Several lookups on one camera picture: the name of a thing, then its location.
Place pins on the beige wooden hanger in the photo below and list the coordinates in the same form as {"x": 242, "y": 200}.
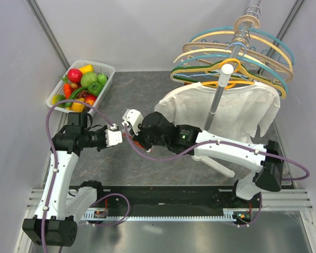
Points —
{"x": 279, "y": 66}

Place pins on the white t-shirt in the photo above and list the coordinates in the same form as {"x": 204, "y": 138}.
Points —
{"x": 242, "y": 111}

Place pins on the red apple toy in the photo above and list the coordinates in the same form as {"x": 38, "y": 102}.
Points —
{"x": 74, "y": 75}

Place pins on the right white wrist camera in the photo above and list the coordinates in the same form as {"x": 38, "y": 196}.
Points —
{"x": 133, "y": 118}

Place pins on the orange plastic hanger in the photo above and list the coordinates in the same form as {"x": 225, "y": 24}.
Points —
{"x": 227, "y": 68}

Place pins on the green hanger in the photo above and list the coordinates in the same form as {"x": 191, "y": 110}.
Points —
{"x": 281, "y": 87}

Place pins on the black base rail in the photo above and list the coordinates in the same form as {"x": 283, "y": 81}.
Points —
{"x": 173, "y": 203}

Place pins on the yellow orange fruit toy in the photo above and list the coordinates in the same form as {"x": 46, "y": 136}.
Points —
{"x": 77, "y": 106}

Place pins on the green cabbage toy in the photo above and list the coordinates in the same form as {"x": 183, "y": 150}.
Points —
{"x": 88, "y": 78}

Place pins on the small green fruit toy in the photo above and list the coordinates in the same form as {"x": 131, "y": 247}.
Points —
{"x": 102, "y": 79}

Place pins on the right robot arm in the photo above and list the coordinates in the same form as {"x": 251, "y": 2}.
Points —
{"x": 266, "y": 168}

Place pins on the clear zip top bag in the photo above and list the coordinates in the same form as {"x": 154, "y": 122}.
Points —
{"x": 136, "y": 143}

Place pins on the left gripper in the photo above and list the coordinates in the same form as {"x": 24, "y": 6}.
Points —
{"x": 102, "y": 130}

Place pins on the yellow green mango toy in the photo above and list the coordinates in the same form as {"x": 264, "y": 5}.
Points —
{"x": 58, "y": 98}

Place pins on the orange carrot toy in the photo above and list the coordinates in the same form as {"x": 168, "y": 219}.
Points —
{"x": 68, "y": 90}

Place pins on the teal hanger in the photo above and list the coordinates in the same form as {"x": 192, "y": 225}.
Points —
{"x": 282, "y": 53}

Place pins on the green bell pepper toy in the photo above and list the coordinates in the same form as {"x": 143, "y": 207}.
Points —
{"x": 95, "y": 88}

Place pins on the red peach toy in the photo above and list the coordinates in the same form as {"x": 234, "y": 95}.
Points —
{"x": 90, "y": 99}

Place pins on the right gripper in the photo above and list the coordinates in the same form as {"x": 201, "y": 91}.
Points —
{"x": 138, "y": 138}

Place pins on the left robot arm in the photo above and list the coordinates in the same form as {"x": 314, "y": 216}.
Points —
{"x": 55, "y": 222}

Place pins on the clothes rack stand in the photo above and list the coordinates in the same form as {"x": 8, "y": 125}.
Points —
{"x": 239, "y": 40}

